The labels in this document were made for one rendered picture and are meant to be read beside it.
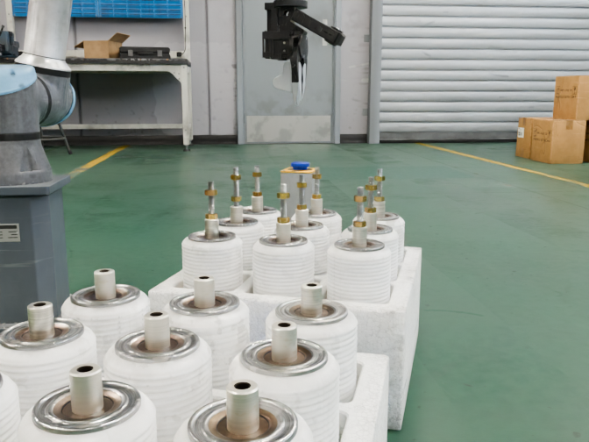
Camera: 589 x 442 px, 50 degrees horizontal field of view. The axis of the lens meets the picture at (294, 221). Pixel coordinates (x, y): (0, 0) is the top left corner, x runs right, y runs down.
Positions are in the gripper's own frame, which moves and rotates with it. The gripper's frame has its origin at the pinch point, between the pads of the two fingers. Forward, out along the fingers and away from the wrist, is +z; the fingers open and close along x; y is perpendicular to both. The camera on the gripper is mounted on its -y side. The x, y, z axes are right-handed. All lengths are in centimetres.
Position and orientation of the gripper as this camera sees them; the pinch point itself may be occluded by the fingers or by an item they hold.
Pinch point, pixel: (300, 100)
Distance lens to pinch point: 136.5
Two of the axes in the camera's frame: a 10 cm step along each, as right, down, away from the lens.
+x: -2.5, 1.9, -9.5
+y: -9.7, -0.5, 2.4
